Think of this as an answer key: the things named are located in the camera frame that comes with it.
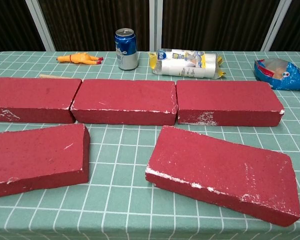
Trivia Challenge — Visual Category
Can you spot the clear bag of white rolls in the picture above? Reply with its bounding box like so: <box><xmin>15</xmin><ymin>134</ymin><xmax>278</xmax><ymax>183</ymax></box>
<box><xmin>149</xmin><ymin>48</ymin><xmax>227</xmax><ymax>80</ymax></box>

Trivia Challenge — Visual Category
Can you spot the red brick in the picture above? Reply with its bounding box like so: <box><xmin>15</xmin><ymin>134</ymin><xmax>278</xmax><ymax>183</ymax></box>
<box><xmin>0</xmin><ymin>76</ymin><xmax>83</xmax><ymax>124</ymax></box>
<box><xmin>145</xmin><ymin>125</ymin><xmax>300</xmax><ymax>228</ymax></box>
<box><xmin>0</xmin><ymin>123</ymin><xmax>91</xmax><ymax>200</ymax></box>
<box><xmin>175</xmin><ymin>79</ymin><xmax>285</xmax><ymax>127</ymax></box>
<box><xmin>69</xmin><ymin>78</ymin><xmax>179</xmax><ymax>127</ymax></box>

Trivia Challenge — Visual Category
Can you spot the blue silver soda can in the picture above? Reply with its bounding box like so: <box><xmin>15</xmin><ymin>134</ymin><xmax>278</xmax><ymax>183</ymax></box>
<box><xmin>114</xmin><ymin>27</ymin><xmax>139</xmax><ymax>71</ymax></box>

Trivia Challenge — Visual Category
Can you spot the yellow rubber chicken toy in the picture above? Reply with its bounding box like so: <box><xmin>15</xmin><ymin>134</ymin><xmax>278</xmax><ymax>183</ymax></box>
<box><xmin>56</xmin><ymin>52</ymin><xmax>104</xmax><ymax>66</ymax></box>

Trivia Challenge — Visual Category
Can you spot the wooden stick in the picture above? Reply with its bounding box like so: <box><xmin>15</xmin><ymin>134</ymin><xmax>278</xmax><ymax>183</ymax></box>
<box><xmin>38</xmin><ymin>74</ymin><xmax>73</xmax><ymax>80</ymax></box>

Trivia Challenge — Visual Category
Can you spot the green checked tablecloth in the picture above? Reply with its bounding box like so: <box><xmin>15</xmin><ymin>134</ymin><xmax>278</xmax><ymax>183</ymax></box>
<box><xmin>0</xmin><ymin>51</ymin><xmax>300</xmax><ymax>240</ymax></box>

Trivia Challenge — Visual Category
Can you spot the blue snack bag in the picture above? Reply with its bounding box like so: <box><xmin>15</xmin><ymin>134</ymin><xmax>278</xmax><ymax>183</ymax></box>
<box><xmin>254</xmin><ymin>58</ymin><xmax>300</xmax><ymax>91</ymax></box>

